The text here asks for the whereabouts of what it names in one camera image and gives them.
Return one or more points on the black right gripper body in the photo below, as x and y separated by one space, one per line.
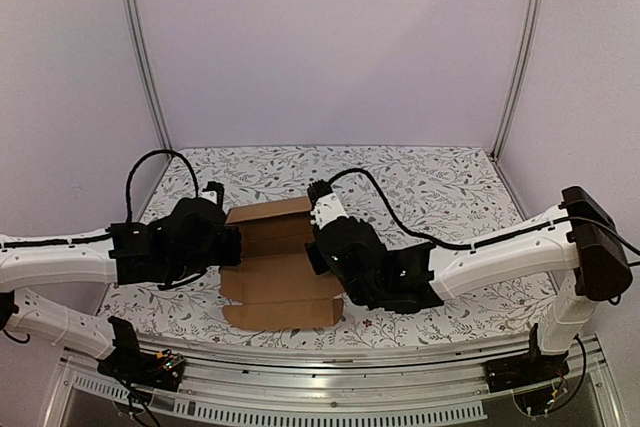
314 257

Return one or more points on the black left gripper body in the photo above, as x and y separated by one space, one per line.
227 257

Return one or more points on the brown cardboard box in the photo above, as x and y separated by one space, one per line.
275 287

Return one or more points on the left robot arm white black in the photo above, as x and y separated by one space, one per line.
169 251

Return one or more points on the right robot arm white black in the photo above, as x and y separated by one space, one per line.
576 237

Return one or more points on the floral patterned table mat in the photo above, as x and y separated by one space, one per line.
451 193

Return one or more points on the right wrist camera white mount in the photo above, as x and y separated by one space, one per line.
325 204

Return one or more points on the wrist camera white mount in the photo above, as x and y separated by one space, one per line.
325 204
213 191

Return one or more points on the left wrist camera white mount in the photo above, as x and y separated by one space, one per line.
213 191

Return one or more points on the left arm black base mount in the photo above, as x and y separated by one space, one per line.
128 363

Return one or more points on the curved aluminium rail base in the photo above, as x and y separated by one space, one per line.
437 385

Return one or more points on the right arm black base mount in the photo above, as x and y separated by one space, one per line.
534 378

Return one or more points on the left aluminium corner post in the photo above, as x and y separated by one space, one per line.
143 62

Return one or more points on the aluminium corner post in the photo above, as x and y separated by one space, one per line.
143 62
517 78

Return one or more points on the right aluminium corner post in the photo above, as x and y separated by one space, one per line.
517 78

